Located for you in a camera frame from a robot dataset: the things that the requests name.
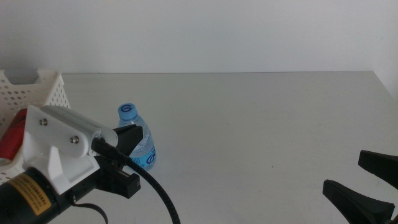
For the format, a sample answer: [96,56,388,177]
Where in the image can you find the thin black left wrist cable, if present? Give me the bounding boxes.
[69,198,109,224]

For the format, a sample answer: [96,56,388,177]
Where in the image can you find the clear water bottle blue cap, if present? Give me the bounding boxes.
[117,103,157,172]

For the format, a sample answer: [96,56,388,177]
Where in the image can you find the red soda can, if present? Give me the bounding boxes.
[0,108,29,166]

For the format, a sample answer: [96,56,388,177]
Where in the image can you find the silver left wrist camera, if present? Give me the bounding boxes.
[41,105,119,149]

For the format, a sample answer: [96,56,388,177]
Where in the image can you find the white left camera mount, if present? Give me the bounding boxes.
[22,105,101,195]

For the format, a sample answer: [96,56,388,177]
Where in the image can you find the white perforated plastic basket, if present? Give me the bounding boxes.
[0,68,72,186]

